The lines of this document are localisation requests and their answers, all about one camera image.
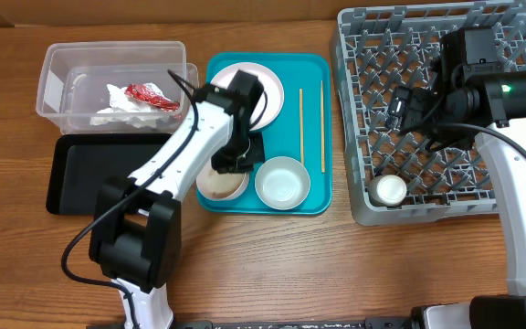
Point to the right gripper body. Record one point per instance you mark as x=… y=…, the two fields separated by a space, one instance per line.
x=425 y=112

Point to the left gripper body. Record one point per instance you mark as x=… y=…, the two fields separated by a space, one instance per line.
x=241 y=152

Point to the small white rice bowl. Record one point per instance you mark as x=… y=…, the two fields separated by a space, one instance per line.
x=220 y=187

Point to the grey-rimmed white bowl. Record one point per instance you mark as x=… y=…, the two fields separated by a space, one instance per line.
x=282 y=183

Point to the large white plate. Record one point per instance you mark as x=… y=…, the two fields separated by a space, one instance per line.
x=270 y=103

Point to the white paper cup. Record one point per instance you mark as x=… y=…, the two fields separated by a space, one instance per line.
x=387 y=190

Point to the red snack wrapper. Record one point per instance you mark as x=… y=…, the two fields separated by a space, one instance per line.
x=143 y=93

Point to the white napkin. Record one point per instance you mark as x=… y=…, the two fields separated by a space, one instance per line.
x=128 y=110

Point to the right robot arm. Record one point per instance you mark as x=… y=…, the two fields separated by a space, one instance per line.
x=476 y=104

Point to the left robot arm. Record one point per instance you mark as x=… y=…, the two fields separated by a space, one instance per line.
x=136 y=234

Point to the grey dishwasher rack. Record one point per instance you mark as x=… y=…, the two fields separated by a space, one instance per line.
x=376 y=49

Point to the teal serving tray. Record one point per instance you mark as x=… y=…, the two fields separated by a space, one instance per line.
x=282 y=136

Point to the right wooden chopstick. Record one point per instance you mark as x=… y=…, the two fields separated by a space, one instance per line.
x=322 y=122

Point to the wooden chopstick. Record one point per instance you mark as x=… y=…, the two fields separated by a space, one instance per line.
x=322 y=122
x=301 y=125

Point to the left wooden chopstick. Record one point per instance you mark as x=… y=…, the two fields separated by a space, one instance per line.
x=301 y=125

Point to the black plastic tray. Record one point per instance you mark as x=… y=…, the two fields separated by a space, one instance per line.
x=82 y=162

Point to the clear plastic bin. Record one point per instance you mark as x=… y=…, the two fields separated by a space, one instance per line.
x=74 y=77

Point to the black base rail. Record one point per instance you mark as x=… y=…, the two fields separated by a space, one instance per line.
x=286 y=324

